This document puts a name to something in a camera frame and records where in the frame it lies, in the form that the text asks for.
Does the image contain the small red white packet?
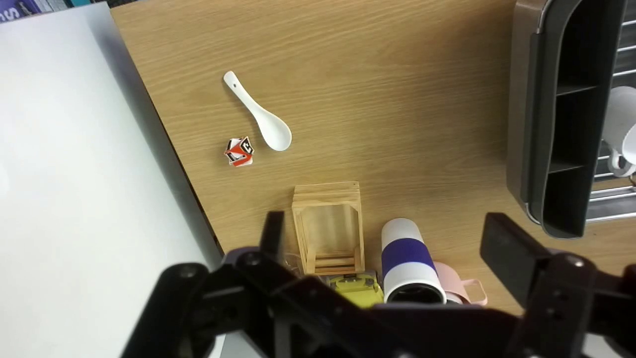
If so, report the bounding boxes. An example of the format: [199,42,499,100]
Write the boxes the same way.
[225,138,255,168]

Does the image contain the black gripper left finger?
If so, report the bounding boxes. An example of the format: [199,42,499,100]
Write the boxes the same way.
[261,211,285,261]

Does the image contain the white ceramic spoon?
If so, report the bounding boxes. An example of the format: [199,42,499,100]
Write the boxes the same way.
[223,72,293,152]

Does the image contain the white blue tumbler cup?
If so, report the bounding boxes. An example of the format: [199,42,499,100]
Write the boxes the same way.
[382,219,448,305]

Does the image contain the white ceramic mug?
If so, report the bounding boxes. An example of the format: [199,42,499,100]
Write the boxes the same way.
[603,86,636,178]

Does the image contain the small wooden crate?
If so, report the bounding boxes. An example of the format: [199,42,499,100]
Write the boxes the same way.
[293,182,366,277]

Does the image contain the steel dish rack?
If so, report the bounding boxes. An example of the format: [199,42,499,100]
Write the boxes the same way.
[507,0,634,239]

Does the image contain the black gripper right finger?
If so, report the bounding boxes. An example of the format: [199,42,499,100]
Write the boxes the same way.
[479,213,551,307]

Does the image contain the pink plant pot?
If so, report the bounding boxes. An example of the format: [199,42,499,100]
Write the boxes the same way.
[436,263,489,307]

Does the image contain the yellow toy vehicle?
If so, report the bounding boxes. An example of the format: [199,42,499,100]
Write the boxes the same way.
[324,273,384,309]

